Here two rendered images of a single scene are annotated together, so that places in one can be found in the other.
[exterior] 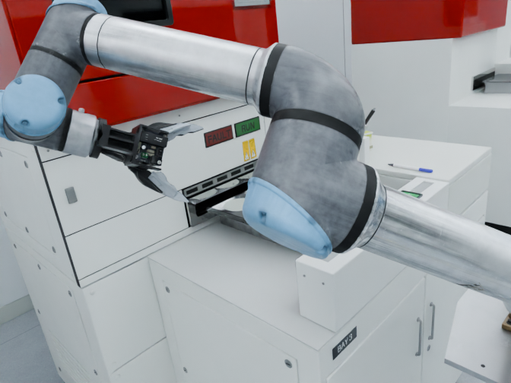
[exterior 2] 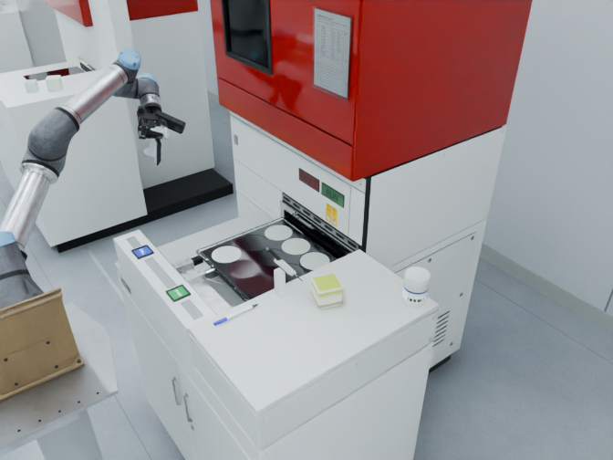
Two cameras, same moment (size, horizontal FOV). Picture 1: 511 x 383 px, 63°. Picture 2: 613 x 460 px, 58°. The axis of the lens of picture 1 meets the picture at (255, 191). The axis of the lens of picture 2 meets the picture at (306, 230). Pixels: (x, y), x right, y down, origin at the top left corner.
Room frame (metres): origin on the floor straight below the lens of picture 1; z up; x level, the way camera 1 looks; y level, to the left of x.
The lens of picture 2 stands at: (1.49, -1.59, 2.01)
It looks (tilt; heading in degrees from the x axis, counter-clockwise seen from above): 33 degrees down; 96
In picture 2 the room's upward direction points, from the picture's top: straight up
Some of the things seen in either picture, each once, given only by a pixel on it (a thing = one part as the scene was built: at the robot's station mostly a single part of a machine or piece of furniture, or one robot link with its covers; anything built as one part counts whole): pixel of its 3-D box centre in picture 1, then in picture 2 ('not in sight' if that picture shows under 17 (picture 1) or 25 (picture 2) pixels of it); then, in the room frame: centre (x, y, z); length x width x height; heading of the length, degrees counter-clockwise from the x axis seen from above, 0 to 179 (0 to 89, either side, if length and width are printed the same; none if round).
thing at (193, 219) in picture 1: (239, 190); (316, 235); (1.35, 0.06, 0.89); 0.44 x 0.02 x 0.10; 133
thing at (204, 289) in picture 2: not in sight; (204, 297); (1.03, -0.29, 0.87); 0.36 x 0.08 x 0.03; 133
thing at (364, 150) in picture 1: (360, 142); (284, 274); (1.30, -0.35, 1.03); 0.06 x 0.04 x 0.13; 43
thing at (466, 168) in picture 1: (379, 169); (317, 335); (1.40, -0.45, 0.89); 0.62 x 0.35 x 0.14; 43
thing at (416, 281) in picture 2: not in sight; (415, 287); (1.67, -0.35, 1.01); 0.07 x 0.07 x 0.10
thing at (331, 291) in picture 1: (382, 241); (163, 290); (0.90, -0.30, 0.89); 0.55 x 0.09 x 0.14; 133
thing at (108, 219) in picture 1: (189, 170); (290, 184); (1.24, 0.20, 1.02); 0.82 x 0.03 x 0.40; 133
